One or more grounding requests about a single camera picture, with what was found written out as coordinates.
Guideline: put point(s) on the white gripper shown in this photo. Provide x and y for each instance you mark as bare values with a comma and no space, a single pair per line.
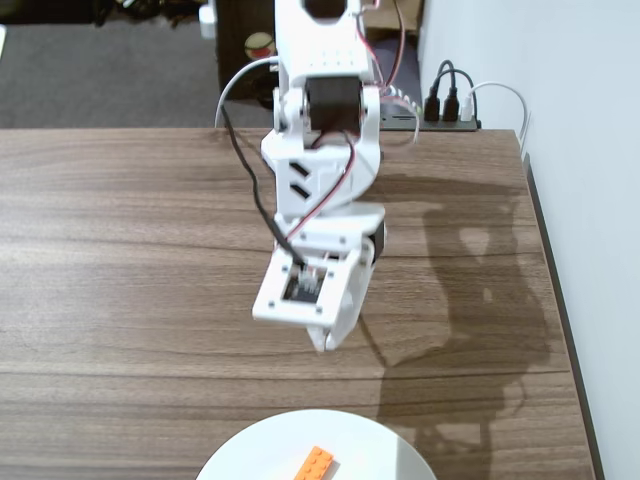
346,305

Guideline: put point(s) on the orange lego block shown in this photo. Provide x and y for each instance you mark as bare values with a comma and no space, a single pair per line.
312,465

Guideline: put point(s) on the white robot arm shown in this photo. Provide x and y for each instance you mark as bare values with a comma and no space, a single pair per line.
325,55

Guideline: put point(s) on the white round plate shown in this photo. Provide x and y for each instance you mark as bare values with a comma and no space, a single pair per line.
360,450

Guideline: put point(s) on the black power strip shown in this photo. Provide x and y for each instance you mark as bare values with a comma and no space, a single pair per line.
450,125

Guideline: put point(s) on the round yellow red badge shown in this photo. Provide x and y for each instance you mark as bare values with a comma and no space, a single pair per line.
259,45

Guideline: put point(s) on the dark cabinet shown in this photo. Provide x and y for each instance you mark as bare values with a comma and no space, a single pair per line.
232,40

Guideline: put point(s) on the small white box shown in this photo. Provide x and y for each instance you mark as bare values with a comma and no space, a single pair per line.
207,22

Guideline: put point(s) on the white panel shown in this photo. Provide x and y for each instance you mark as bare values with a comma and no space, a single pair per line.
2,42

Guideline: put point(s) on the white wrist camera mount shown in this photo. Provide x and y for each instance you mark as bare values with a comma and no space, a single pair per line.
270,300

